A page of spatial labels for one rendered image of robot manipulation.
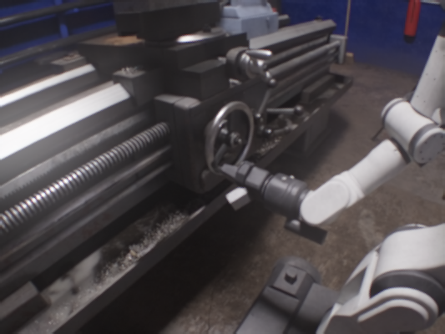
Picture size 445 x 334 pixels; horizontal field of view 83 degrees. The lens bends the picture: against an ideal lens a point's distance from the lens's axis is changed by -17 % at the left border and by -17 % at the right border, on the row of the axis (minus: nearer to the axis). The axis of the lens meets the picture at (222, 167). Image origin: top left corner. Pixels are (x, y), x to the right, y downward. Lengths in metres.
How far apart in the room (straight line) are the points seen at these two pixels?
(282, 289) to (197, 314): 0.37
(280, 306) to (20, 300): 0.77
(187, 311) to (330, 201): 0.82
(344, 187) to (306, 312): 0.56
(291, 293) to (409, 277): 0.56
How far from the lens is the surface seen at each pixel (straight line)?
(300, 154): 2.02
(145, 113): 0.86
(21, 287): 0.91
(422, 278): 0.55
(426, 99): 0.62
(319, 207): 0.61
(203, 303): 1.26
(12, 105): 1.05
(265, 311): 1.02
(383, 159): 0.63
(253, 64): 0.82
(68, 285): 0.94
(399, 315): 0.58
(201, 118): 0.81
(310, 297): 1.09
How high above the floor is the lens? 1.09
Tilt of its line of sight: 34 degrees down
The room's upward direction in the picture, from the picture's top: 3 degrees counter-clockwise
